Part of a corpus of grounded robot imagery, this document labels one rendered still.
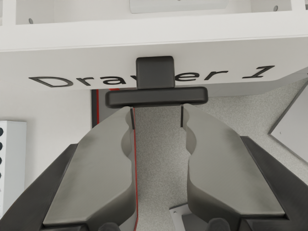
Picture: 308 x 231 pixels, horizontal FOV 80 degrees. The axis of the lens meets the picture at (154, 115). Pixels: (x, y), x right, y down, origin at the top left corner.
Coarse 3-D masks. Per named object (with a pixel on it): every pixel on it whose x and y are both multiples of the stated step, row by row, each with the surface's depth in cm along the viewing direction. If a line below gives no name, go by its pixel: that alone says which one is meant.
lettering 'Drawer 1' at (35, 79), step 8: (192, 72) 18; (216, 72) 18; (224, 72) 18; (40, 80) 18; (64, 80) 18; (80, 80) 18; (112, 80) 19; (120, 80) 19; (176, 80) 20; (184, 80) 20; (192, 80) 20
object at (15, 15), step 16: (16, 0) 16; (32, 0) 18; (48, 0) 20; (64, 0) 22; (80, 0) 22; (96, 0) 22; (112, 0) 22; (128, 0) 22; (240, 0) 21; (256, 0) 20; (272, 0) 18; (288, 0) 15; (304, 0) 15; (16, 16) 16; (32, 16) 18; (48, 16) 20; (64, 16) 22; (80, 16) 22; (96, 16) 21; (112, 16) 21; (128, 16) 21; (144, 16) 21; (160, 16) 21
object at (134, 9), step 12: (132, 0) 20; (144, 0) 20; (156, 0) 20; (168, 0) 20; (180, 0) 20; (192, 0) 20; (204, 0) 20; (216, 0) 20; (228, 0) 20; (132, 12) 21; (144, 12) 21
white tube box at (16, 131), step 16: (0, 128) 26; (16, 128) 26; (0, 144) 26; (16, 144) 26; (0, 160) 26; (16, 160) 26; (0, 176) 25; (16, 176) 26; (0, 192) 24; (16, 192) 26; (0, 208) 24
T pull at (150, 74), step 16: (144, 64) 13; (160, 64) 13; (144, 80) 13; (160, 80) 13; (112, 96) 13; (128, 96) 13; (144, 96) 13; (160, 96) 13; (176, 96) 13; (192, 96) 13
